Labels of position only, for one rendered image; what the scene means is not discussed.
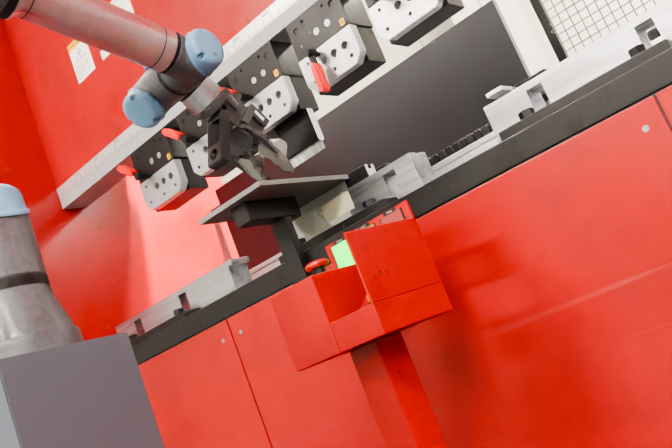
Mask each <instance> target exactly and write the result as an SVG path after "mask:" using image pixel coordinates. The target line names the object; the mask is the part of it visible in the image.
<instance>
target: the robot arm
mask: <svg viewBox="0 0 672 448"><path fill-rule="evenodd" d="M13 17H17V18H20V19H22V20H25V21H27V22H30V23H33V24H35V25H38V26H40V27H43V28H46V29H48V30H51V31H53V32H56V33H59V34H61V35H64V36H66V37H69V38H72V39H74V40H77V41H79V42H82V43H85V44H87V45H90V46H92V47H95V48H98V49H100V50H103V51H105V52H108V53H111V54H113V55H116V56H118V57H121V58H124V59H126V60H129V61H131V62H134V63H137V64H139V65H142V67H143V68H144V69H145V71H146V72H145V73H144V75H143V76H142V77H141V78H140V79H139V81H138V82H137V83H136V84H135V85H134V87H133V88H132V89H130V90H129V91H128V95H127V96H126V97H125V99H124V101H123V111H124V114H125V115H126V117H127V118H128V119H129V120H130V121H131V122H133V124H135V125H137V126H139V127H142V128H152V127H155V126H156V125H157V124H158V123H159V122H160V121H161V120H163V119H164V117H165V114H166V113H167V112H168V111H169V110H170V109H171V108H172V107H173V106H174V105H176V104H177V103H178V102H179V101H180V102H181V103H182V104H184V105H185V106H186V107H187V108H188V109H189V110H190V111H191V112H192V113H193V114H194V115H198V118H200V119H201V120H202V121H205V120H207V119H208V118H209V117H210V118H209V119H208V120H207V139H208V168H210V169H213V170H215V171H218V170H219V169H221V168H222V167H224V166H225V165H227V164H228V163H230V161H231V162H232V163H233V164H234V165H235V166H236V167H237V168H239V169H240V170H241V171H243V172H244V173H245V174H247V175H250V176H251V177H252V178H254V179H256V180H258V181H262V180H270V178H269V177H267V176H266V175H265V174H264V173H263V165H264V160H263V158H262V156H263V157H266V158H269V159H270V160H272V161H273V163H274V164H276V165H278V166H280V167H281V169H282V170H283V171H285V172H290V173H293V172H294V168H293V166H292V164H291V162H290V161H289V160H288V158H287V157H286V155H287V143H286V142H285V141H284V140H282V139H279V140H277V141H272V140H270V138H269V137H268V136H267V135H266V134H265V133H263V132H264V130H265V129H264V128H265V127H266V126H267V124H268V123H269V121H270V120H269V119H268V118H267V117H266V116H264V115H263V114H262V113H261V112H260V111H259V110H258V109H257V108H256V107H255V106H254V105H253V104H252V103H251V104H250V105H249V106H247V107H246V106H245V105H244V104H243V103H242V102H241V101H240V100H239V99H238V98H236V97H235V96H234V95H233V94H232V93H231V92H230V91H229V90H228V89H227V88H226V87H225V88H224V89H223V90H222V91H221V87H220V86H219V85H218V84H217V83H216V82H215V81H214V80H213V79H212V78H210V77H209V76H211V75H212V73H213V72H214V71H215V70H216V69H217V68H218V67H219V65H220V64H221V63H222V62H223V59H224V52H223V47H222V45H221V43H220V41H219V40H218V39H217V37H216V36H215V35H214V34H212V33H211V32H210V31H208V30H205V29H194V30H193V31H191V32H188V33H187V34H186V36H185V35H182V34H180V33H178V32H175V31H173V30H171V29H168V28H166V27H164V26H162V25H159V24H157V23H155V22H152V21H150V20H148V19H145V18H143V17H141V16H139V15H136V14H134V13H132V12H129V11H127V10H125V9H122V8H120V7H118V6H116V5H113V4H111V3H109V2H106V1H104V0H0V19H3V20H8V19H11V18H13ZM255 110H256V111H257V112H258V113H259V114H260V115H261V116H262V117H263V118H264V120H262V119H261V118H260V117H259V116H258V115H257V114H256V113H255ZM256 145H257V146H258V152H259V154H257V155H253V154H252V153H251V152H250V151H249V149H253V150H254V149H255V147H256ZM29 213H30V210H29V209H28V208H27V207H26V204H25V202H24V199H23V196H22V194H21V192H20V191H19V190H18V189H17V188H15V187H13V186H11V185H7V184H0V359H2V358H7V357H12V356H16V355H21V354H26V353H30V352H35V351H40V350H44V349H49V348H54V347H58V346H63V345H68V344H72V343H77V342H82V341H84V339H83V336H82V333H81V330H80V329H79V328H78V327H77V326H75V325H74V323H73V322H72V320H71V318H70V317H69V315H68V314H67V312H66V311H65V309H64V308H63V306H62V305H61V303H60V302H59V301H58V299H57V298H56V296H55V295H54V293H53V290H52V287H51V284H50V281H49V278H48V275H47V271H46V268H45V265H44V262H43V258H42V255H41V252H40V249H39V245H38V242H37V239H36V236H35V232H34V229H33V226H32V223H31V219H30V216H29Z"/></svg>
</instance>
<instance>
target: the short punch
mask: <svg viewBox="0 0 672 448"><path fill-rule="evenodd" d="M276 132H277V135H278V138H279V139H282V140H284V141H285V142H286V143H287V155H286V157H287V158H288V160H290V161H291V164H292V166H293V168H295V167H297V166H298V165H300V164H301V163H303V162H304V161H306V160H308V159H309V158H311V157H312V156H314V155H315V154H317V153H318V152H320V151H321V150H323V149H324V148H325V145H324V143H323V140H324V136H323V134H322V131H321V129H320V126H319V124H318V121H317V119H316V116H315V114H314V112H313V109H312V108H306V109H304V110H303V111H301V112H300V113H298V114H297V115H296V116H294V117H293V118H291V119H290V120H289V121H287V122H286V123H284V124H283V125H282V126H280V127H279V128H277V129H276Z"/></svg>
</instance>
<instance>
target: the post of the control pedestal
mask: <svg viewBox="0 0 672 448"><path fill-rule="evenodd" d="M350 354H351V357H352V359H353V362H354V365H355V367H356V370H357V372H358V375H359V377H360V380H361V383H362V385H363V388H364V390H365V393H366V396H367V398H368V401H369V403H370V406H371V408H372V411H373V414H374V416H375V419H376V421H377V424H378V426H379V429H380V432H381V434H382V437H383V439H384V442H385V444H386V447H387V448H447V446H446V443H445V441H444V438H443V436H442V433H441V431H440V428H439V426H438V423H437V421H436V418H435V416H434V413H433V411H432V409H431V406H430V404H429V401H428V399H427V396H426V394H425V391H424V389H423V386H422V384H421V381H420V379H419V376H418V374H417V371H416V369H415V366H414V364H413V362H412V359H411V357H410V354H409V352H408V349H407V347H406V344H405V342H404V339H403V337H402V334H401V332H399V331H398V332H395V333H393V334H390V335H387V336H384V337H382V338H379V339H376V340H374V341H372V342H369V343H367V344H365V345H362V346H360V347H358V348H355V349H353V350H351V351H350Z"/></svg>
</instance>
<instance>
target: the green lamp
mask: <svg viewBox="0 0 672 448"><path fill-rule="evenodd" d="M331 249H332V251H333V254H334V256H335V259H336V262H337V264H338V267H339V268H342V267H346V266H350V265H354V264H355V262H354V260H353V257H352V255H351V252H350V250H349V247H348V245H347V242H346V240H344V241H342V242H340V243H339V244H337V245H335V246H334V247H332V248H331Z"/></svg>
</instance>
